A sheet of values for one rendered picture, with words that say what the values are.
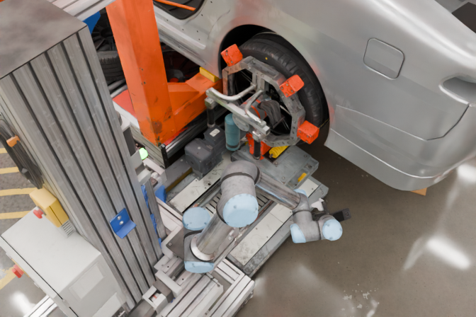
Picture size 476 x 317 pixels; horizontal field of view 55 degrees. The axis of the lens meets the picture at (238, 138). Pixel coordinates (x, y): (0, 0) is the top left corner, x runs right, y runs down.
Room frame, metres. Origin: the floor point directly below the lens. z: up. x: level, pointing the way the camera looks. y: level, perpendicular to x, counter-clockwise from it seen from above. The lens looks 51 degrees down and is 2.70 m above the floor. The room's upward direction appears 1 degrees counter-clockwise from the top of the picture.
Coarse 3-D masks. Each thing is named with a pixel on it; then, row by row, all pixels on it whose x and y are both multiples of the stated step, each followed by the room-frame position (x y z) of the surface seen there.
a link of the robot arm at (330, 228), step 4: (320, 220) 0.86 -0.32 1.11; (324, 220) 0.85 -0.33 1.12; (328, 220) 0.84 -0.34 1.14; (332, 220) 0.84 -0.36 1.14; (320, 224) 0.83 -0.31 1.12; (324, 224) 0.83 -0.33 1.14; (328, 224) 0.82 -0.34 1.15; (332, 224) 0.82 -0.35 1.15; (336, 224) 0.82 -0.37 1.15; (340, 224) 0.84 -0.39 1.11; (320, 228) 0.82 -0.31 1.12; (324, 228) 0.81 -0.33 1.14; (328, 228) 0.81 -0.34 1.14; (332, 228) 0.81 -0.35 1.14; (336, 228) 0.81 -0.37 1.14; (340, 228) 0.81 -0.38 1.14; (324, 232) 0.80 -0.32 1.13; (328, 232) 0.80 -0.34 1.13; (332, 232) 0.80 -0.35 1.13; (336, 232) 0.79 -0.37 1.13; (340, 232) 0.79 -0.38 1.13; (324, 236) 0.79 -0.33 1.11; (328, 236) 0.78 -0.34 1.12; (332, 236) 0.78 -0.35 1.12; (336, 236) 0.78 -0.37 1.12; (332, 240) 0.77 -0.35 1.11
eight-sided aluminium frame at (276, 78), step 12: (252, 60) 1.79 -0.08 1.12; (228, 72) 1.86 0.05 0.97; (252, 72) 1.74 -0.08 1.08; (264, 72) 1.70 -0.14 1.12; (276, 72) 1.70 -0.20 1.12; (228, 84) 1.87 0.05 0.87; (276, 84) 1.63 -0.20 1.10; (288, 108) 1.57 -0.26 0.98; (300, 108) 1.57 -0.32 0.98; (300, 120) 1.56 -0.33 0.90; (276, 144) 1.61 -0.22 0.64; (288, 144) 1.55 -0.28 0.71
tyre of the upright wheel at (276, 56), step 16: (272, 32) 1.97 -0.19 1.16; (240, 48) 1.92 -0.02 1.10; (256, 48) 1.84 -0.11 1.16; (272, 48) 1.81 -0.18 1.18; (288, 48) 1.82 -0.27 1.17; (272, 64) 1.76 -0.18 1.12; (288, 64) 1.71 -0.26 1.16; (304, 64) 1.73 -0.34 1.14; (304, 80) 1.65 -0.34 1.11; (304, 96) 1.61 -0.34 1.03; (320, 96) 1.63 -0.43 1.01; (320, 112) 1.59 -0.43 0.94; (320, 128) 1.60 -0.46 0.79
